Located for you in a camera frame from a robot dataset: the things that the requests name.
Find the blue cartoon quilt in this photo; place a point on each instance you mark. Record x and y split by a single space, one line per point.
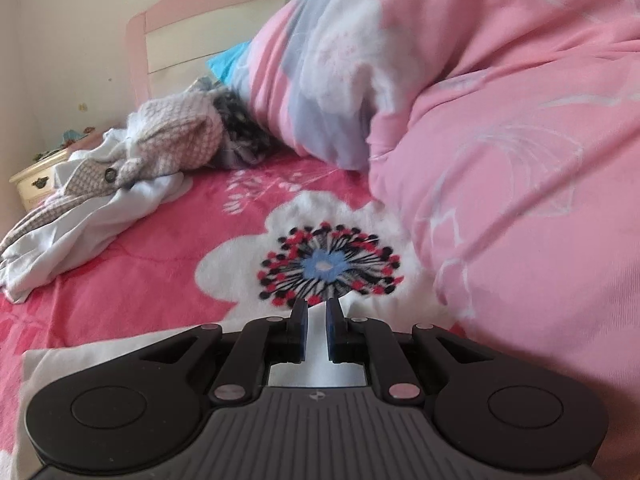
227 62

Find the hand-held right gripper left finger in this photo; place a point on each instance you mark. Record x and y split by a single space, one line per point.
301 330

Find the cream nightstand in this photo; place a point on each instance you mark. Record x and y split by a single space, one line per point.
35 180

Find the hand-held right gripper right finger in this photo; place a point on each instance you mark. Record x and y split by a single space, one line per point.
331 332

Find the thin white shirt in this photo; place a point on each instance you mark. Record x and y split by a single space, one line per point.
75 240

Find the pink floral duvet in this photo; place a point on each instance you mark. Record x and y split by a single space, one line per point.
525 160

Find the light blue packet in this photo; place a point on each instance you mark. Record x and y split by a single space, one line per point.
70 135

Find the dark patterned scarf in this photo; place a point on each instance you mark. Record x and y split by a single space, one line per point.
240 132

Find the red floral blanket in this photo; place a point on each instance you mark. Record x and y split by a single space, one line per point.
165 260

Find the pink beige tweed jacket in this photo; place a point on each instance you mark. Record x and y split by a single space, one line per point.
175 130

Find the white sweatshirt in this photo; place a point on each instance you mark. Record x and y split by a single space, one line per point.
45 375

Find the pink white headboard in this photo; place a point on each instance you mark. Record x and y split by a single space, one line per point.
175 25

